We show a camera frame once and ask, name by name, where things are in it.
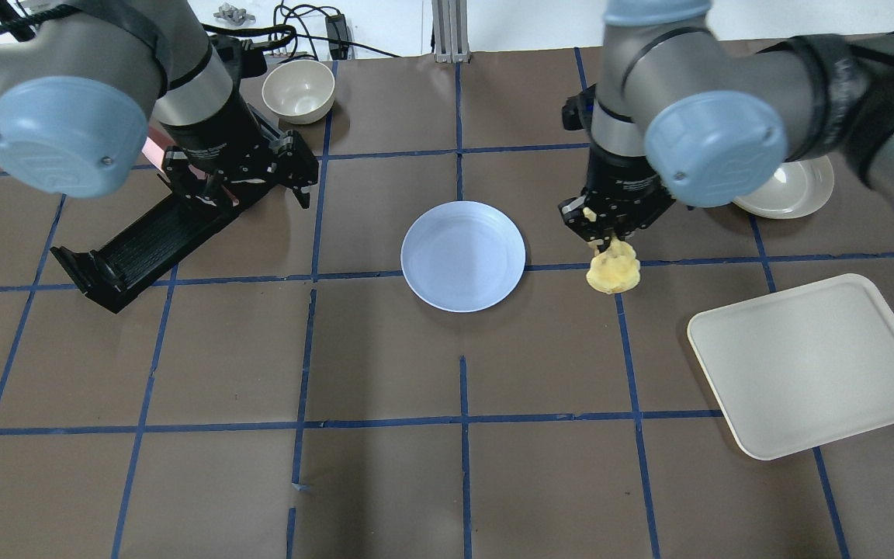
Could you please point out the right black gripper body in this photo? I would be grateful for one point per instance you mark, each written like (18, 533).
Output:
(615, 180)

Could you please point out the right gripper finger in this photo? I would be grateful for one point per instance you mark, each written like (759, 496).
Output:
(597, 240)

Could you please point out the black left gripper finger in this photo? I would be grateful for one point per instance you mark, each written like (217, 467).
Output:
(302, 191)

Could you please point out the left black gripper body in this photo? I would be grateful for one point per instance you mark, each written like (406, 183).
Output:
(218, 133)

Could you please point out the light blue plate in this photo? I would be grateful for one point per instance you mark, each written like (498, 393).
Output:
(463, 257)

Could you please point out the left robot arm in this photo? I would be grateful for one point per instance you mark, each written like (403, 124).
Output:
(81, 82)

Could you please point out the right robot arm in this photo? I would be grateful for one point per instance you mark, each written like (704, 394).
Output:
(675, 119)

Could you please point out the pink plate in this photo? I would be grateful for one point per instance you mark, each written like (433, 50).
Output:
(155, 144)

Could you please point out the cream round plate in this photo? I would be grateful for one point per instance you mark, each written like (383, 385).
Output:
(797, 189)

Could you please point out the cream bowl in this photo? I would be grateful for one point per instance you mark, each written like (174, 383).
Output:
(300, 92)

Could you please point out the black dish rack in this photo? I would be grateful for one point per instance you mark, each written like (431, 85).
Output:
(115, 274)

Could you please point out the cream rectangular tray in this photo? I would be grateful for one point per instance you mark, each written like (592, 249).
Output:
(802, 367)

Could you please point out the aluminium frame post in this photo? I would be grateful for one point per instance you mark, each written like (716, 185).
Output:
(450, 32)

